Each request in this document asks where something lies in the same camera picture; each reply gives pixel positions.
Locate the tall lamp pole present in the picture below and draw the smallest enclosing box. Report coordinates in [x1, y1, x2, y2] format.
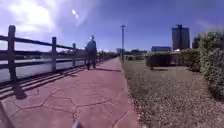
[119, 24, 127, 63]

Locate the person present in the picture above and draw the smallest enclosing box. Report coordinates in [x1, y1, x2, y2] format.
[84, 34, 98, 71]

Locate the red paved path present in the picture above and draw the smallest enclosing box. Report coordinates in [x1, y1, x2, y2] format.
[0, 57, 143, 128]

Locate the low trimmed hedge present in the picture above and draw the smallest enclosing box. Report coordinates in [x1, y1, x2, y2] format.
[144, 52, 173, 69]

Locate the low building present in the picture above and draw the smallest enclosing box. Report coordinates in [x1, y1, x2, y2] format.
[150, 45, 173, 53]

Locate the dry grass ground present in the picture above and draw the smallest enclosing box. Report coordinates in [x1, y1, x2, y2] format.
[120, 59, 224, 128]

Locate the robot's own part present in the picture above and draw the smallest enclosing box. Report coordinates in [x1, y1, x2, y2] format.
[71, 120, 84, 128]

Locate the tall dark building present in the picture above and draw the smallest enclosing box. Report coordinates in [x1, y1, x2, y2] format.
[171, 23, 191, 52]

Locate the rounded green bush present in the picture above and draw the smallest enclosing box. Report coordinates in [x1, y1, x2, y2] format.
[179, 48, 202, 73]

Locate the water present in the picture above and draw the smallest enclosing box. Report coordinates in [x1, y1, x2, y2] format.
[0, 58, 88, 84]

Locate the large green hedge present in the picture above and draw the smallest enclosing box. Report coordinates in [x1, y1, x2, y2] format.
[198, 30, 224, 101]

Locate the dark wooden rail fence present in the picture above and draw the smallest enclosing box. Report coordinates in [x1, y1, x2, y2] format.
[0, 24, 111, 101]

